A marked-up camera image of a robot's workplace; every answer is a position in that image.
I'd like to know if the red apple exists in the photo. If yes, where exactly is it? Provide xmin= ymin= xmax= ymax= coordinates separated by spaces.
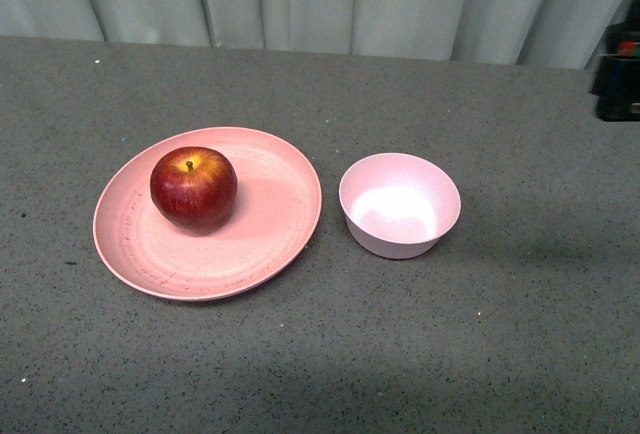
xmin=149 ymin=146 xmax=238 ymax=232

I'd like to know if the pink plate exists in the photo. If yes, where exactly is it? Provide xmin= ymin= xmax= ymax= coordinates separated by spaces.
xmin=93 ymin=127 xmax=322 ymax=301

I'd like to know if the pink bowl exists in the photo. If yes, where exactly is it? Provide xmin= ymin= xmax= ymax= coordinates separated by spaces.
xmin=339 ymin=153 xmax=461 ymax=259

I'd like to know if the white curtain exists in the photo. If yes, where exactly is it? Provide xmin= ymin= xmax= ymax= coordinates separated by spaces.
xmin=1 ymin=0 xmax=630 ymax=68

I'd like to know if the black device at table edge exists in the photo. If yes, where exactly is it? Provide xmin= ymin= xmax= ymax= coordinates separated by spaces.
xmin=590 ymin=18 xmax=639 ymax=122

